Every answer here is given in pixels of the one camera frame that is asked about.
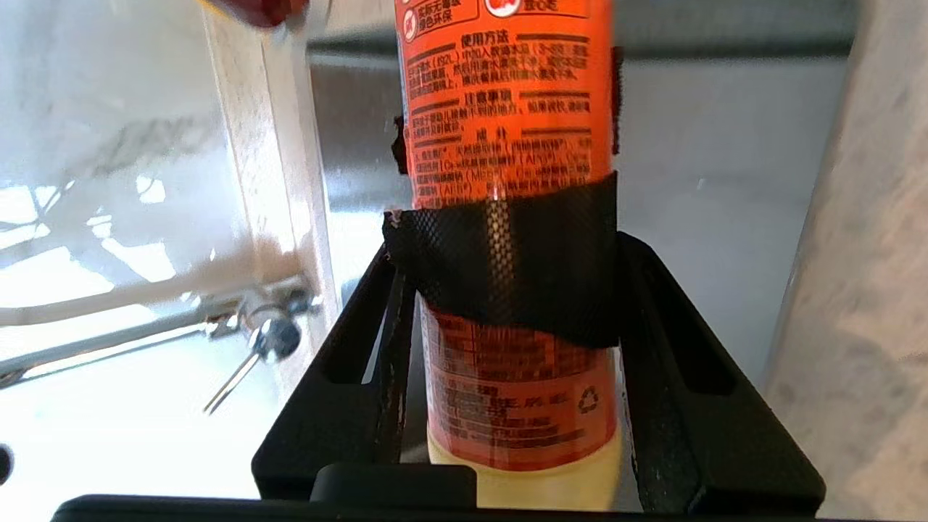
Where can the stainless steel sink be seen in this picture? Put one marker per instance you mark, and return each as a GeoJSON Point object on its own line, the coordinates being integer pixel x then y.
{"type": "Point", "coordinates": [725, 217]}

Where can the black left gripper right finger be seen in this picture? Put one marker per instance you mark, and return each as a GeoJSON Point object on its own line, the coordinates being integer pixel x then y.
{"type": "Point", "coordinates": [703, 428]}

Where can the chrome gooseneck faucet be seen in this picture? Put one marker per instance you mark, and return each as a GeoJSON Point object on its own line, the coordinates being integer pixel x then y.
{"type": "Point", "coordinates": [275, 337]}

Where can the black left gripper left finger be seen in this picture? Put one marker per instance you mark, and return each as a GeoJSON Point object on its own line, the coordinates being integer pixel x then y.
{"type": "Point", "coordinates": [341, 413]}

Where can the dark red apple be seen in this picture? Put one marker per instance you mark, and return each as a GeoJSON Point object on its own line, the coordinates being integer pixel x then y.
{"type": "Point", "coordinates": [261, 11]}

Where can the orange dish soap bottle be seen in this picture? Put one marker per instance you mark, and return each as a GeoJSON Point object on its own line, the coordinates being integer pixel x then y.
{"type": "Point", "coordinates": [507, 109]}

